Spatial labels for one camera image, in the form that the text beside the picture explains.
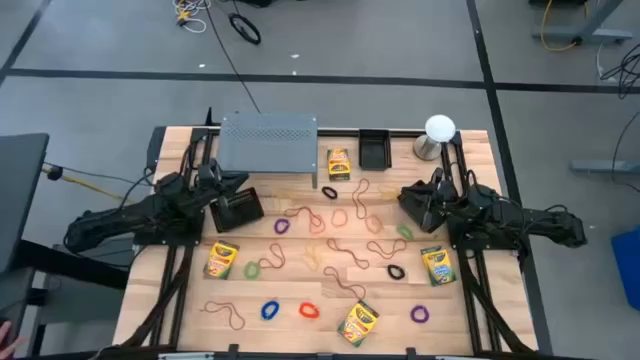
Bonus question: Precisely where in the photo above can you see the coiled black floor cable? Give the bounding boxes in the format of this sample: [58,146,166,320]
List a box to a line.
[228,12,263,46]

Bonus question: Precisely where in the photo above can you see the yellow floor cable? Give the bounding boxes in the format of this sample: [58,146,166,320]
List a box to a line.
[540,0,581,53]

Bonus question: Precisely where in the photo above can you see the grey perforated metal shelf riser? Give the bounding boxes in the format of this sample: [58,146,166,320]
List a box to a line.
[217,112,320,190]

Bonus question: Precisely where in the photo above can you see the tangled black floor cables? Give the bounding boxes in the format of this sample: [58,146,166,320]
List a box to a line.
[598,42,640,101]

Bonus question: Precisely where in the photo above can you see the blue coil wristband keychain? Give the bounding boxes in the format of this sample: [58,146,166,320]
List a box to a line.
[260,300,281,322]

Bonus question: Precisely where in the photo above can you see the grey metal table base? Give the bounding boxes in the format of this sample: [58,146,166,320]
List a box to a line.
[530,0,634,46]

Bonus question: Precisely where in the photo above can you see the long black floor cable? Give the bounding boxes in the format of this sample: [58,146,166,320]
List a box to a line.
[203,0,262,114]

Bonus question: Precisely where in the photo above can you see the white yellow cable bundle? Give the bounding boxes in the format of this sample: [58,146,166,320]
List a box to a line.
[172,0,209,35]

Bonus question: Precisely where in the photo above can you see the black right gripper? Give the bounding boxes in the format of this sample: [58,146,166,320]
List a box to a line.
[399,167,451,234]

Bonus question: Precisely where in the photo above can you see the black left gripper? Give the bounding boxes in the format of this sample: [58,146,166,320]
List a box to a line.
[199,160,250,225]

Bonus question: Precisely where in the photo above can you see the yellow green Crayola crayon box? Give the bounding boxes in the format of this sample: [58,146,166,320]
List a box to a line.
[337,299,380,348]
[327,147,352,182]
[420,244,457,287]
[202,239,240,280]

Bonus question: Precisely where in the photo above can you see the blue plastic bin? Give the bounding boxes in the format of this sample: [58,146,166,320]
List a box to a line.
[610,224,640,312]

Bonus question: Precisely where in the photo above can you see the person's hand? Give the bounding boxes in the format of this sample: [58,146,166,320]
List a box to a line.
[0,319,24,359]

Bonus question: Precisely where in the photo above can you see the dark grey desk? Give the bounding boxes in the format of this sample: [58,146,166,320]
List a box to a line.
[0,132,51,275]

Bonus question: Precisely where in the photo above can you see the grey metal floor bar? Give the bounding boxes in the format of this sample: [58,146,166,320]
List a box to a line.
[570,159,640,175]

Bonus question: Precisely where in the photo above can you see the yellow rod with black knob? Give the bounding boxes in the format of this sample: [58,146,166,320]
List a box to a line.
[41,162,129,204]

